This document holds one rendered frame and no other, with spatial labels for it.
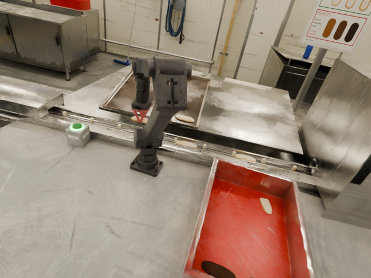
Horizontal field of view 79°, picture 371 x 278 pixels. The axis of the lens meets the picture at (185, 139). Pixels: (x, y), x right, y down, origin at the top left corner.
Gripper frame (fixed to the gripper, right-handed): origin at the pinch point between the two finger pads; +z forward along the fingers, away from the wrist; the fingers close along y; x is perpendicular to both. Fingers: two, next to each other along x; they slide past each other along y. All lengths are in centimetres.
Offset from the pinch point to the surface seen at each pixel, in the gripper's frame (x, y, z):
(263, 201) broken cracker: 57, 23, 9
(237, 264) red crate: 47, 50, 10
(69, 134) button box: -25.2, 16.6, 5.6
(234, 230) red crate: 47, 39, 10
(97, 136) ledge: -16.8, 9.1, 9.0
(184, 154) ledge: 23.2, 9.3, 7.4
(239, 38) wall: 58, -370, 14
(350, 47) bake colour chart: 105, -74, -38
